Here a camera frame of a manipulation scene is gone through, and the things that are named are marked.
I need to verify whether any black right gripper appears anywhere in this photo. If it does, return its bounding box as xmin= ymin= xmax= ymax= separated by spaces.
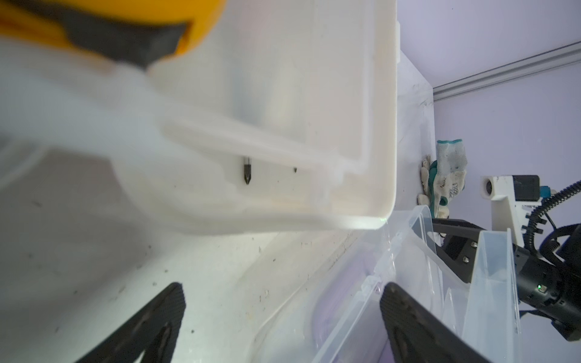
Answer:
xmin=432 ymin=219 xmax=580 ymax=342

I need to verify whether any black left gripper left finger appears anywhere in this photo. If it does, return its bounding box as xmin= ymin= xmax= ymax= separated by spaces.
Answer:
xmin=79 ymin=282 xmax=186 ymax=362

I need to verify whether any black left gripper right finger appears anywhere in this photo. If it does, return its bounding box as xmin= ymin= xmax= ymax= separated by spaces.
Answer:
xmin=380 ymin=282 xmax=487 ymax=363

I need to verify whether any purple clear-lid toolbox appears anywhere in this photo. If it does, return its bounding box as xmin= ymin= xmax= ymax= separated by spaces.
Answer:
xmin=248 ymin=207 xmax=521 ymax=362

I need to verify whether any white plastic toolbox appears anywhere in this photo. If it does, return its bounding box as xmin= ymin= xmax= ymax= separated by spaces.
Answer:
xmin=1 ymin=1 xmax=399 ymax=234

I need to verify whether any white dotted green-cuffed glove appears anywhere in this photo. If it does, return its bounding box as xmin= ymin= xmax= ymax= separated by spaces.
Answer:
xmin=428 ymin=139 xmax=468 ymax=219

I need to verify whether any cream printed work glove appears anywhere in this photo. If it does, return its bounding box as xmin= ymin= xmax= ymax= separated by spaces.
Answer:
xmin=417 ymin=154 xmax=432 ymax=206

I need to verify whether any yellow black screwdriver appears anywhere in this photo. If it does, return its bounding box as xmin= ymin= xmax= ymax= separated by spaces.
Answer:
xmin=243 ymin=157 xmax=252 ymax=185

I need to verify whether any yellow black tape measure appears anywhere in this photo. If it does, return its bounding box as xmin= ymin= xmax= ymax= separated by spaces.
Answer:
xmin=1 ymin=1 xmax=226 ymax=69

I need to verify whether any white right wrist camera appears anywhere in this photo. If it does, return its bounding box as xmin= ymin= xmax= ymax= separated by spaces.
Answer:
xmin=482 ymin=175 xmax=557 ymax=247

